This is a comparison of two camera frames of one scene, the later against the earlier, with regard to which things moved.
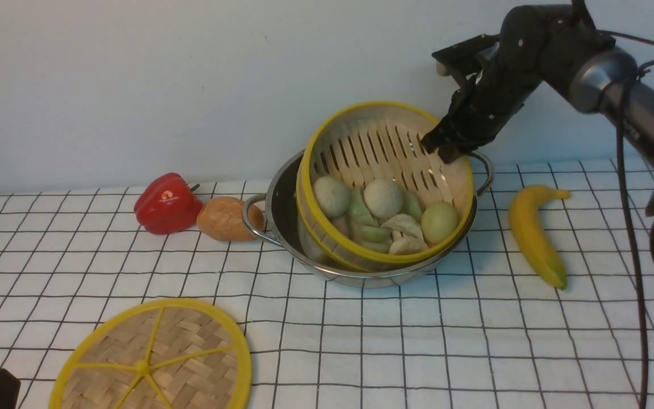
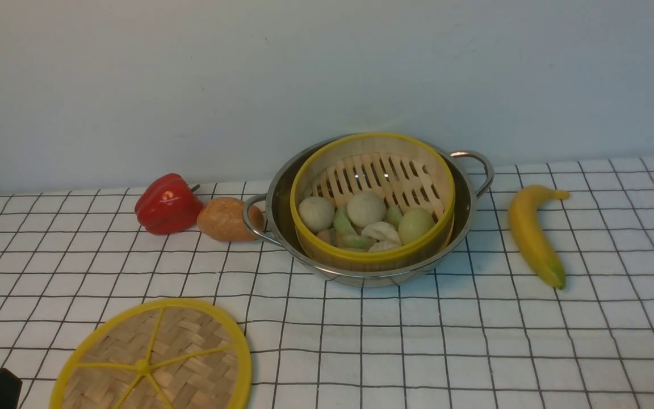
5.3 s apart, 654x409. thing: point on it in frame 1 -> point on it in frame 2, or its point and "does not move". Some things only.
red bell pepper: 166,203 does not move
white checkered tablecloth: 490,331 does not move
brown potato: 221,218 does not move
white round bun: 383,197 -> 365,207
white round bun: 332,195 -> 315,213
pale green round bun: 440,221 -> 413,224
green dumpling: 412,205 -> 393,216
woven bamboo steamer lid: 160,354 does not move
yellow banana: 524,213 does not move
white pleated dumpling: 407,235 -> 386,237
